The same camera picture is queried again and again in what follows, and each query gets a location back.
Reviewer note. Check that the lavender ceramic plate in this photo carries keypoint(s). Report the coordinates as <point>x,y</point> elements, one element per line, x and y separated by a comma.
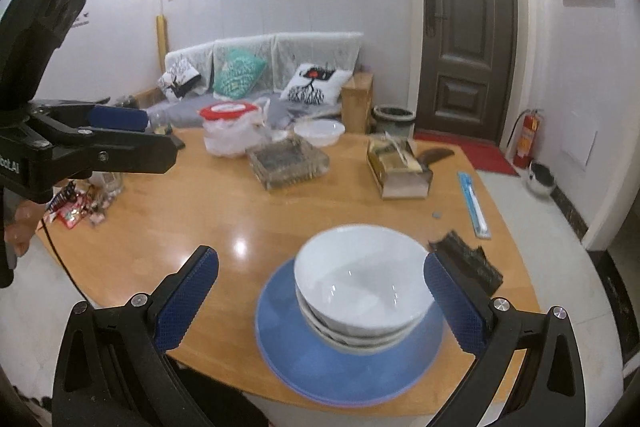
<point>320,402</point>

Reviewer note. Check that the white wall panel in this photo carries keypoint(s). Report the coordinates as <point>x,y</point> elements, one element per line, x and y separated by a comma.
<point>580,147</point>

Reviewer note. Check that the grey covered sofa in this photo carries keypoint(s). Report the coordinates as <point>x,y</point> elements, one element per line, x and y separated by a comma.
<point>300,52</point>

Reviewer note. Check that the person's left hand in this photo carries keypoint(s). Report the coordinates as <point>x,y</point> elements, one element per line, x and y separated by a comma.
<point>20,227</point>

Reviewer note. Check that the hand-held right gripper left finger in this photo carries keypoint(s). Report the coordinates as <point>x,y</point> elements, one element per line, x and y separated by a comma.
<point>185,302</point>

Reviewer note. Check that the white plastic tub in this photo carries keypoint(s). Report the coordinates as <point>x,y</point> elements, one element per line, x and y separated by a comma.
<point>320,132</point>

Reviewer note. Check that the patterned tissue box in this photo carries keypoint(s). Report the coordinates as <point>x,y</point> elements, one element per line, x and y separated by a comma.
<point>400,167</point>

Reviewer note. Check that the blue ceramic plate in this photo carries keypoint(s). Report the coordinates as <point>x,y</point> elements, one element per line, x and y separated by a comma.
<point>280,337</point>

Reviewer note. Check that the blue toothbrush pack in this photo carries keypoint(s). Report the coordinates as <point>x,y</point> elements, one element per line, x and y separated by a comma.
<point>475,207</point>

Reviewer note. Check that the yellow rolled mat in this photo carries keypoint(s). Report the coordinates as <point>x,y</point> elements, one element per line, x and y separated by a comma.
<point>161,42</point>

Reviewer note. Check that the teal patterned pillow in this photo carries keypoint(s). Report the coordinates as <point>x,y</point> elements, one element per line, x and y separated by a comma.
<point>237,74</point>

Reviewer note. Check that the red fire extinguisher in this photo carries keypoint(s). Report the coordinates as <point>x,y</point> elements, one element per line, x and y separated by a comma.
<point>527,137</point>

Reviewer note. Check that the pile of snack packets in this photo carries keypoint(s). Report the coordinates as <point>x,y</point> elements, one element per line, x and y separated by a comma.
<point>75,207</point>

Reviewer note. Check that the round trash bin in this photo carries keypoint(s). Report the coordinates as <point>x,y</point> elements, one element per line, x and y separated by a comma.
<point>392,119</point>

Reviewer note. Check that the square glass ashtray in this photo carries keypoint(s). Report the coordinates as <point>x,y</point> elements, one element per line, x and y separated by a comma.
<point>287,162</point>

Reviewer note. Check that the white pillow deer print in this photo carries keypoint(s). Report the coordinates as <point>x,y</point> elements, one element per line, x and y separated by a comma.
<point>177,79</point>

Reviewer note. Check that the clear glass jar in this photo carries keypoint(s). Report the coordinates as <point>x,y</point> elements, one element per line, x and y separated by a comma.
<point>110,184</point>

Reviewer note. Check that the red-lidded plastic container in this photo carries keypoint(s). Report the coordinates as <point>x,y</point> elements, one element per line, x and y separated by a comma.
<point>230,139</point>

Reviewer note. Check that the white pillow black tree print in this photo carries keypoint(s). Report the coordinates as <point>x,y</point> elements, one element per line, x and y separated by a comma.
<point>312,84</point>

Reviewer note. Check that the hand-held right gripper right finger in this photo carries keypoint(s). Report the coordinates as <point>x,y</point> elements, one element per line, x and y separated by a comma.
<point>455,302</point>

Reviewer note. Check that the red-lid plastic container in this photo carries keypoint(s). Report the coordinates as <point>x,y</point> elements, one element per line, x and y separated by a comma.
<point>227,111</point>

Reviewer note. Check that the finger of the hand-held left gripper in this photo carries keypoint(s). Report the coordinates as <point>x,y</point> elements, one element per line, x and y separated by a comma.
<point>120,119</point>
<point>140,154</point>

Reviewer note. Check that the cream ceramic bowl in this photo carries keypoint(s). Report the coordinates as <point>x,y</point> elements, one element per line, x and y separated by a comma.
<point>350,346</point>

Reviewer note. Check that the red door mat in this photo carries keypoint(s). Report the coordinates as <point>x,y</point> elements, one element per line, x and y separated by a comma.
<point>470,152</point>

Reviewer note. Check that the brown cardboard box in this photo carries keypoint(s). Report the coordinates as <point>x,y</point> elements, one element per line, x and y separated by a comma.
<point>357,102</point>

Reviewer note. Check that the white ceramic bowl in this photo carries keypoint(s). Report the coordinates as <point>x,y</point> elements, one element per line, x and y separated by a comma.
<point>360,267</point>
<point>320,329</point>

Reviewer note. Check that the dark brown door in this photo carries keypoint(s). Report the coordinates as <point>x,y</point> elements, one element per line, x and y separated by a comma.
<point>465,32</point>

